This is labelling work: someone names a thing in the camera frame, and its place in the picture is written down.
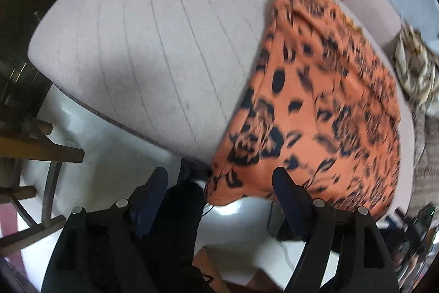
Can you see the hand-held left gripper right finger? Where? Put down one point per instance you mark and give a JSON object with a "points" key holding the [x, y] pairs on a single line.
{"points": [[289, 200]]}

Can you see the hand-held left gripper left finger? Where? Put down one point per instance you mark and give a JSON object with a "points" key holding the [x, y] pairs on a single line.
{"points": [[152, 200]]}

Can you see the orange floral blouse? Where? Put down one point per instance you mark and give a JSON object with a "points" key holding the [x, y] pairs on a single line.
{"points": [[325, 107]]}

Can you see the person's leg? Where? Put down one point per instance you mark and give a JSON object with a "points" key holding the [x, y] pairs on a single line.
{"points": [[175, 227]]}

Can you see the striped floral cushion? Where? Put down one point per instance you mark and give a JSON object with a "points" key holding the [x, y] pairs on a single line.
{"points": [[425, 155]]}

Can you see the brown box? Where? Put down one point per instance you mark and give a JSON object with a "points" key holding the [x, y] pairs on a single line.
{"points": [[205, 265]]}

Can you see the wooden chair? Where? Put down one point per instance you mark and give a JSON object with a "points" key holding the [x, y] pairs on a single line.
{"points": [[31, 148]]}

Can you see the pink quilted sofa bed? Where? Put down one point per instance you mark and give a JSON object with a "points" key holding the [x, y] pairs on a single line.
{"points": [[154, 39]]}

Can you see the cream floral blanket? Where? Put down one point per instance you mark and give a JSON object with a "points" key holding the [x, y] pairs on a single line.
{"points": [[416, 66]]}

